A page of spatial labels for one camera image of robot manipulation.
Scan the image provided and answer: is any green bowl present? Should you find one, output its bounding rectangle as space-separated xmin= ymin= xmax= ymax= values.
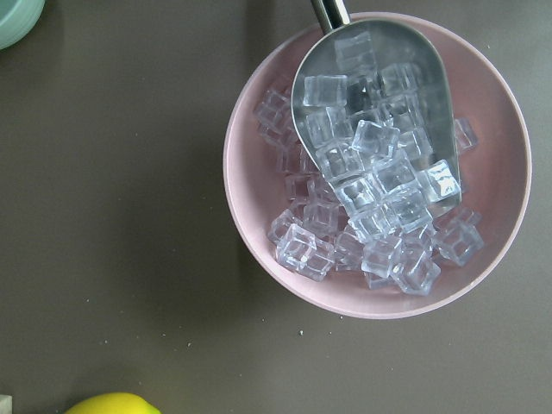
xmin=1 ymin=0 xmax=46 ymax=49

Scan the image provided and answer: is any pink bowl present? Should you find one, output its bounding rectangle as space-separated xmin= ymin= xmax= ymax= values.
xmin=223 ymin=13 xmax=532 ymax=319

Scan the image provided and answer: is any lower whole lemon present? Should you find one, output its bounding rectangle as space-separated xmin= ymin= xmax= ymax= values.
xmin=66 ymin=392 xmax=161 ymax=414

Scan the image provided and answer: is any pile of clear ice cubes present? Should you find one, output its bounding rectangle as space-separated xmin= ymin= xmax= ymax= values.
xmin=254 ymin=32 xmax=483 ymax=296

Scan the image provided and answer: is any steel ice scoop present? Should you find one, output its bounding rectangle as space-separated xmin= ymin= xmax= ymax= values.
xmin=291 ymin=1 xmax=461 ymax=220

